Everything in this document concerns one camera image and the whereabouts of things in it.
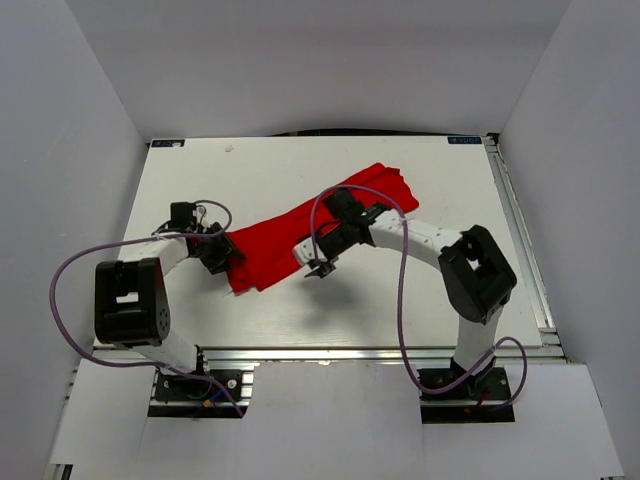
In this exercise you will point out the aluminium front rail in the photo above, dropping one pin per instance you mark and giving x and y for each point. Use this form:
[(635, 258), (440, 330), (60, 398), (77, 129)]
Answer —
[(506, 351)]

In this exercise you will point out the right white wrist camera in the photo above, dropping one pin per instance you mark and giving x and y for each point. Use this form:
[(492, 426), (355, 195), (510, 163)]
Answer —
[(306, 251)]

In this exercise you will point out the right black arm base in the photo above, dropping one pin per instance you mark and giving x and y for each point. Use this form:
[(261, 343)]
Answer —
[(479, 400)]

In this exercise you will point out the red t-shirt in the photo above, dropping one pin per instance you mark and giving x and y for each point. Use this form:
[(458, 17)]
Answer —
[(268, 245)]

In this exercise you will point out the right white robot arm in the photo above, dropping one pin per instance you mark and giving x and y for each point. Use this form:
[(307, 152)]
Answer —
[(478, 279)]

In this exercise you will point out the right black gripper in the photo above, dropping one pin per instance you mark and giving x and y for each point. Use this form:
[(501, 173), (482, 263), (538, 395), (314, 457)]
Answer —
[(323, 270)]

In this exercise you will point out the aluminium rail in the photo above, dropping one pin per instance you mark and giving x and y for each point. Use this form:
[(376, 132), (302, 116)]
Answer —
[(506, 351), (532, 281)]

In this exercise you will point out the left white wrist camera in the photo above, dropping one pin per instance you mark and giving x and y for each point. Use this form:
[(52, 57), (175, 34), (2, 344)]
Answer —
[(200, 223)]

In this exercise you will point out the aluminium right side rail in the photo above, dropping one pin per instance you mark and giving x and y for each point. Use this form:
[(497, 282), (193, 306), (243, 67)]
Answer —
[(532, 281)]

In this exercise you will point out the right blue corner label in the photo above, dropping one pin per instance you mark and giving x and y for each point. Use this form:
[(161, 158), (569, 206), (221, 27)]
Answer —
[(464, 140)]

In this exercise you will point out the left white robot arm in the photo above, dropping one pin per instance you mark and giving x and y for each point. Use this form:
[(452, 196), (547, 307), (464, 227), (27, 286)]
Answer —
[(131, 307)]

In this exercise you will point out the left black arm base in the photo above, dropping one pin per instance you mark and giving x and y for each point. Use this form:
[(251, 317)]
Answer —
[(174, 396)]

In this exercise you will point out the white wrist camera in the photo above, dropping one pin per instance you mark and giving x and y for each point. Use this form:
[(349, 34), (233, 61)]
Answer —
[(200, 223), (306, 251)]

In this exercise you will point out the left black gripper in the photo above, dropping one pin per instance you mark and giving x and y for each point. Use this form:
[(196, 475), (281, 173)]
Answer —
[(224, 249)]

